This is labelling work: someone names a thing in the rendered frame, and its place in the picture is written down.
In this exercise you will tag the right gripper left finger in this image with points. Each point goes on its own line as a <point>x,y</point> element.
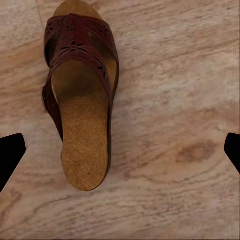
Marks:
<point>12,149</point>

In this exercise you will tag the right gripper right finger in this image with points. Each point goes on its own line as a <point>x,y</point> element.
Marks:
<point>232,149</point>

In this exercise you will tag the sandal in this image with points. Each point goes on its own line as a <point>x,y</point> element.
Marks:
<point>81,53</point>

